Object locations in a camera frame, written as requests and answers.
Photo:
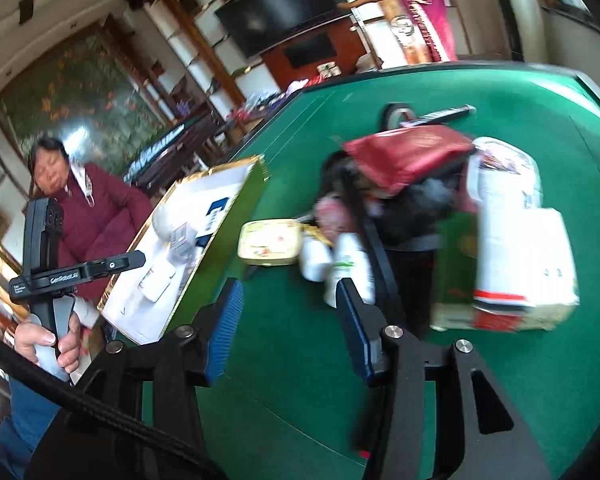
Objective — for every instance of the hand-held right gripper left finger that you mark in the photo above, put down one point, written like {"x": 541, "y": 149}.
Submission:
{"x": 225, "y": 330}

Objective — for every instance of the blue white medicine box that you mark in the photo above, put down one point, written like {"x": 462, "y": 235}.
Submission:
{"x": 215, "y": 220}

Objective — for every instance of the person's left forearm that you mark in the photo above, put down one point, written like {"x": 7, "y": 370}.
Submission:
{"x": 30, "y": 410}

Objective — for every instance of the white fluffy ball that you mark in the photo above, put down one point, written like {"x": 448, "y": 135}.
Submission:
{"x": 166, "y": 220}

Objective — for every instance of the dark cloth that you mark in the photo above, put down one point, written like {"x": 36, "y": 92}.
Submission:
{"x": 420, "y": 210}

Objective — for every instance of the white green pill bottle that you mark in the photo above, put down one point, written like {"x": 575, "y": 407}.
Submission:
{"x": 350, "y": 270}

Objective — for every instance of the green white carton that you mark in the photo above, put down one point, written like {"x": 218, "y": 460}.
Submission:
{"x": 525, "y": 260}

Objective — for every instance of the wooden television stand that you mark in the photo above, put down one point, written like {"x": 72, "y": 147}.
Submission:
{"x": 260, "y": 105}

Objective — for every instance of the floor standing air conditioner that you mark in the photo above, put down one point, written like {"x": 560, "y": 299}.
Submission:
{"x": 517, "y": 10}

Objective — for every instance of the red foil packet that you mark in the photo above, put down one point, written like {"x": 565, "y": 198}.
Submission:
{"x": 410, "y": 155}

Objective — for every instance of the yellow cartoon case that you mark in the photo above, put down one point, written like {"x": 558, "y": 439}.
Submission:
{"x": 270, "y": 242}

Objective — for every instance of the person's left hand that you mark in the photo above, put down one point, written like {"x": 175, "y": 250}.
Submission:
{"x": 30, "y": 337}

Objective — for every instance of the pink fluffy pad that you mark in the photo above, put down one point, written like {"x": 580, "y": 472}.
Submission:
{"x": 330, "y": 215}

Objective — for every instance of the white printed pouch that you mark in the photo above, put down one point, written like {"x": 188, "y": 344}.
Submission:
{"x": 505, "y": 180}

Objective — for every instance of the black tape roll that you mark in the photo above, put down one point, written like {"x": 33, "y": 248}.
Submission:
{"x": 387, "y": 115}

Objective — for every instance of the wooden chair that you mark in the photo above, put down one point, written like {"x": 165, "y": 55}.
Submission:
{"x": 405, "y": 45}

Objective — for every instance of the gold picture frame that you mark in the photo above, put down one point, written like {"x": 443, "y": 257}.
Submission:
{"x": 0, "y": 221}

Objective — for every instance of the black marker white print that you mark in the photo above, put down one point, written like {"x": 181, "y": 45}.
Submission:
{"x": 445, "y": 114}

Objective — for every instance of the floral wall painting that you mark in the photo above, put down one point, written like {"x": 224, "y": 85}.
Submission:
{"x": 80, "y": 95}

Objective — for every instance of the white red pill bottle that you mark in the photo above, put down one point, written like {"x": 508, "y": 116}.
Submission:
{"x": 315, "y": 260}

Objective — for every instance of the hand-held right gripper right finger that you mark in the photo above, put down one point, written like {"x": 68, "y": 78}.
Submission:
{"x": 352, "y": 335}

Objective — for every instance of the wall television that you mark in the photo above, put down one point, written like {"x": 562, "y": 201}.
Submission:
{"x": 280, "y": 5}

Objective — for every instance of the gold cardboard box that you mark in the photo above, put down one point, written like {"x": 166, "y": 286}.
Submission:
{"x": 230, "y": 240}

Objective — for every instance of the magenta fringed cloth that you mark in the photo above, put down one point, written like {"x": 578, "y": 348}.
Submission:
{"x": 432, "y": 20}

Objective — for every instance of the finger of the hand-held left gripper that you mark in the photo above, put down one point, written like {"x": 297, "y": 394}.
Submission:
{"x": 115, "y": 264}

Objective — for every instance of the dark side table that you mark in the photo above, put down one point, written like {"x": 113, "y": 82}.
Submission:
{"x": 180, "y": 155}

